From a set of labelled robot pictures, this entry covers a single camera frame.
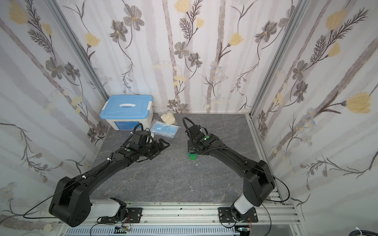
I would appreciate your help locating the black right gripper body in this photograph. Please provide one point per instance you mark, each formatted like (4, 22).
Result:
(192, 146)

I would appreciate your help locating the white slotted cable duct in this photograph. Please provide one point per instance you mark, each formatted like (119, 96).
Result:
(152, 231)

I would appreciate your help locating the aluminium corner post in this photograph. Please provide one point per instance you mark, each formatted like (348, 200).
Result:
(280, 52)
(76, 45)

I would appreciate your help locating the bagged blue face mask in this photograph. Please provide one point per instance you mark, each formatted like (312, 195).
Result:
(162, 129)

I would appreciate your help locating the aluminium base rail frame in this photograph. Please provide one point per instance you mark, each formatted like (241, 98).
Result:
(268, 220)

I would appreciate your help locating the bagged cream gloves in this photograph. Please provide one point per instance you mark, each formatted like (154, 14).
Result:
(168, 117)

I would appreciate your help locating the blue lidded white storage box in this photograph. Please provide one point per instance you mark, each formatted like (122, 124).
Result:
(124, 112)

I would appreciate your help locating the left aluminium corner post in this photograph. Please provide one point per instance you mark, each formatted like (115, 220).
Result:
(76, 45)

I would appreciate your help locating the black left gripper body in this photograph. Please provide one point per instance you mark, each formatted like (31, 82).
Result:
(155, 147)

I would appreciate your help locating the right aluminium corner post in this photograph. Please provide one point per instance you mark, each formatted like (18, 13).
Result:
(280, 52)

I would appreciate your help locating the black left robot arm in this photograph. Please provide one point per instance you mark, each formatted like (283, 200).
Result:
(71, 202)

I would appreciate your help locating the green lego brick assembly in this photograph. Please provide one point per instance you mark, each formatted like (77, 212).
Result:
(192, 156)

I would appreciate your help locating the right aluminium side rail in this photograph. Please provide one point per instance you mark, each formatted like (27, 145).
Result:
(282, 192)

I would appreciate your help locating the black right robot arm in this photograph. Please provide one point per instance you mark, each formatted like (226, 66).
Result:
(196, 134)

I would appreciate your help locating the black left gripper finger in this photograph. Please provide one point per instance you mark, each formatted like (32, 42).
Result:
(157, 153)
(162, 143)

